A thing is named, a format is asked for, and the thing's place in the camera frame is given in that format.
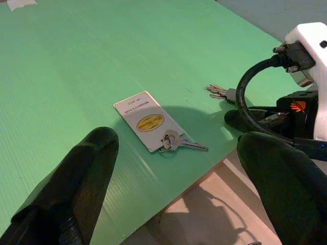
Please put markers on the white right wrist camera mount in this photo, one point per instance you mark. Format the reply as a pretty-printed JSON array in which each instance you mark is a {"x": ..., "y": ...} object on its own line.
[{"x": 310, "y": 33}]

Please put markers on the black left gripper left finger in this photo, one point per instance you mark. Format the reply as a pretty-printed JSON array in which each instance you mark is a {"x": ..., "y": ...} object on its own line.
[{"x": 76, "y": 183}]

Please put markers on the green corrugated sheet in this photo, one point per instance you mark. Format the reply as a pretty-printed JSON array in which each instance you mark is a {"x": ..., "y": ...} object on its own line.
[{"x": 76, "y": 63}]

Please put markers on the grey tape piece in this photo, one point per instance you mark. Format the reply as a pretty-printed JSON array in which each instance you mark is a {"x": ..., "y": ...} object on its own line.
[{"x": 21, "y": 3}]

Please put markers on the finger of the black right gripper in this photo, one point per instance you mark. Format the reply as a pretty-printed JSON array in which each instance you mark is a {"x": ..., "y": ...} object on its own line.
[{"x": 233, "y": 118}]

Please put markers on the white key tag card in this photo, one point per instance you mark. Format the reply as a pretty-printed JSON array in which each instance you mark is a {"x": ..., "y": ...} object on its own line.
[{"x": 143, "y": 109}]

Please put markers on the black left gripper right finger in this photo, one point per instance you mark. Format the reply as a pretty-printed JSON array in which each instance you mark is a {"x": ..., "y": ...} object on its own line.
[{"x": 288, "y": 183}]

